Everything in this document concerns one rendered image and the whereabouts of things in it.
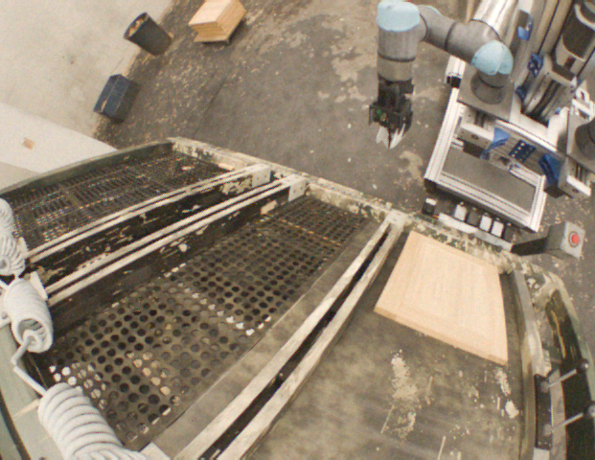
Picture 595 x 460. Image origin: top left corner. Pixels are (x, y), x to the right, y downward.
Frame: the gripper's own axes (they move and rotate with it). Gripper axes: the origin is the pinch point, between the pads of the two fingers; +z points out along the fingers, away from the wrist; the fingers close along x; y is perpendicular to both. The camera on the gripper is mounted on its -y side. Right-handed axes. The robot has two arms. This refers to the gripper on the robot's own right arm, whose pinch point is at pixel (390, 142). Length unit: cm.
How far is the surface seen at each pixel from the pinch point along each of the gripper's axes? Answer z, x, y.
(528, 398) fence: 12, 57, 39
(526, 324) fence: 23, 56, 17
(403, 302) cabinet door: 20.5, 18.6, 28.0
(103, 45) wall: 12, -488, -120
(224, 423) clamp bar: -9, 6, 66
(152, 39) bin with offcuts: 33, -378, -152
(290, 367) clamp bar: -1, 7, 55
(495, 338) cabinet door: 20, 46, 26
